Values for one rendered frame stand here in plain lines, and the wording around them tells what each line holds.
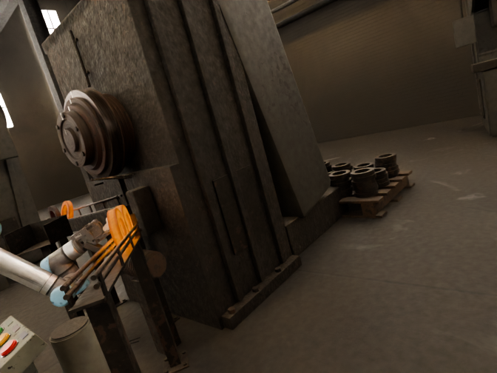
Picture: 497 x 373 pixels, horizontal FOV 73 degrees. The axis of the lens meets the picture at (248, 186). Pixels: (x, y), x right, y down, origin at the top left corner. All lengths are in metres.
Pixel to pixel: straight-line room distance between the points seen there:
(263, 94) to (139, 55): 0.80
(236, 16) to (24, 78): 11.04
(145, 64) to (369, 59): 6.07
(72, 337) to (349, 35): 7.04
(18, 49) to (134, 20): 11.44
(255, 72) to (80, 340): 1.61
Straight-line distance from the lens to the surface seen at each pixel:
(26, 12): 9.48
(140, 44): 1.67
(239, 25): 2.13
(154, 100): 1.64
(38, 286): 1.46
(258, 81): 2.11
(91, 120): 1.80
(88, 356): 1.24
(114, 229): 1.28
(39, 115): 12.59
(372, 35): 7.34
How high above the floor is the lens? 0.98
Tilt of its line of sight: 11 degrees down
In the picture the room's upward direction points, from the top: 16 degrees counter-clockwise
